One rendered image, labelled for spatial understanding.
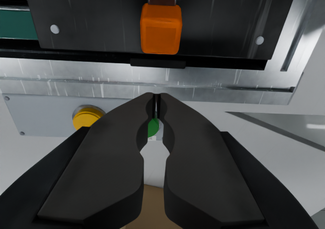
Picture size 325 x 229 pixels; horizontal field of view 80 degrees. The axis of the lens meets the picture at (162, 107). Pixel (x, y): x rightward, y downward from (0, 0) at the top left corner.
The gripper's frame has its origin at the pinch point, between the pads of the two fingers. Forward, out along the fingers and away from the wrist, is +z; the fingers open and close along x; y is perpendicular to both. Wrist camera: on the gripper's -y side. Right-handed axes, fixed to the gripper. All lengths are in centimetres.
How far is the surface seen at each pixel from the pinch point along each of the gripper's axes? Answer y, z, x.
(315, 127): 83, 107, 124
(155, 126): 9.8, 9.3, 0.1
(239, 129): 18.8, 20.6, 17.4
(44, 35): -0.9, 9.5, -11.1
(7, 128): 20.7, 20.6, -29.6
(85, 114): 8.3, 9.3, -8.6
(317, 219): 216, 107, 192
